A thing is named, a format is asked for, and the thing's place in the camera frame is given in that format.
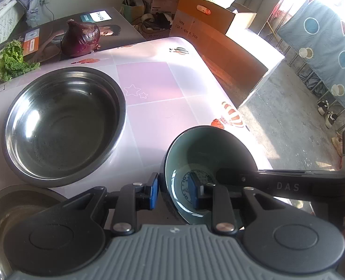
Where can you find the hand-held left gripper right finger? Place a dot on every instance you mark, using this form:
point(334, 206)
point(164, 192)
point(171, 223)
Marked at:
point(193, 189)

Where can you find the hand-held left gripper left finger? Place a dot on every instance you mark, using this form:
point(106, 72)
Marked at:
point(153, 189)

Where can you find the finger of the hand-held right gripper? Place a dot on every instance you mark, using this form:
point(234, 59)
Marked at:
point(233, 177)

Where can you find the green ceramic bowl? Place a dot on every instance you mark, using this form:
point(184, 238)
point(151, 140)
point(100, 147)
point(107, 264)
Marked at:
point(213, 151)

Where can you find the deep steel bowl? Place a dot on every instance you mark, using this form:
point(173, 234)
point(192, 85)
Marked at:
point(64, 122)

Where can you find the shallow steel plate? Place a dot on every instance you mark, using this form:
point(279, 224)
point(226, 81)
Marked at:
point(3, 210)

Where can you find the black white sneaker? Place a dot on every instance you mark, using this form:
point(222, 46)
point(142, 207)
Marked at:
point(323, 107)
point(331, 119)

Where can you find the large white-sided cardboard box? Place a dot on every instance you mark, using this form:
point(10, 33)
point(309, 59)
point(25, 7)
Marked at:
point(233, 61)

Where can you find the blue patterned blanket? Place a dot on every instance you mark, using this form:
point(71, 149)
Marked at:
point(321, 49)

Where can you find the printed flat box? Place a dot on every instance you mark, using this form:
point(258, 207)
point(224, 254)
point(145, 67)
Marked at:
point(122, 35)

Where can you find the orange-brown cardboard box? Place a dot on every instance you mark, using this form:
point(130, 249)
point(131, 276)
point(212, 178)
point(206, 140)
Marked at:
point(195, 20)

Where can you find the purple onion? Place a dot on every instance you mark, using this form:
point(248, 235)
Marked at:
point(82, 38)

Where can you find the green paper box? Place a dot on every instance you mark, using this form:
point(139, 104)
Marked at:
point(130, 10)

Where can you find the green leafy lettuce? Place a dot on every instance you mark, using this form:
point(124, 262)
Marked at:
point(11, 61)

